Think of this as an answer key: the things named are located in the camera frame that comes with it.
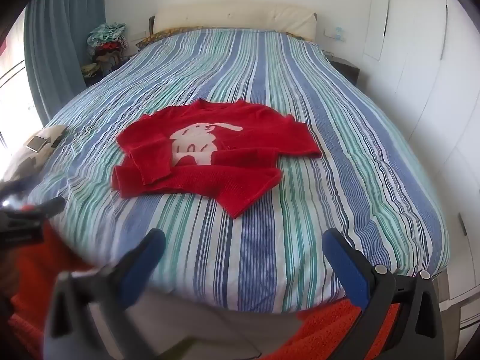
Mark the cream padded headboard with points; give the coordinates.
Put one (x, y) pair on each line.
(232, 15)

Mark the pile of colourful clothes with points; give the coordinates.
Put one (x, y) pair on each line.
(107, 45)

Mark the small pale flat object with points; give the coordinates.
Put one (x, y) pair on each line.
(36, 144)

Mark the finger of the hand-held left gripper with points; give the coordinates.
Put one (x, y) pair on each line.
(52, 205)

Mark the dark nightstand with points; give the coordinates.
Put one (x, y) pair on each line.
(347, 67)

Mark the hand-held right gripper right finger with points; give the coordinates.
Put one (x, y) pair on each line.
(347, 266)

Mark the red sweater with white animal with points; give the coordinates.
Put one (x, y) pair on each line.
(240, 157)

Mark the yellow patterned pillow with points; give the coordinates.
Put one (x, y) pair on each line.
(165, 34)

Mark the person's orange clothing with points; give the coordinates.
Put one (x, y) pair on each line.
(330, 330)

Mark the blue curtain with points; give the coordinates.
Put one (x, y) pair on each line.
(56, 45)

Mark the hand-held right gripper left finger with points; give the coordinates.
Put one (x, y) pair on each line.
(144, 258)

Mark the bed with striped cover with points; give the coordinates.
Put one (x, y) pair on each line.
(262, 82)

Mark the white wardrobe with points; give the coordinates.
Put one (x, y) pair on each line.
(423, 82)

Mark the window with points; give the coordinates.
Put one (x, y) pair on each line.
(15, 93)

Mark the wall socket plate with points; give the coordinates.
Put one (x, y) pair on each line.
(335, 33)

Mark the beige cushion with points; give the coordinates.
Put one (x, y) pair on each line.
(26, 157)

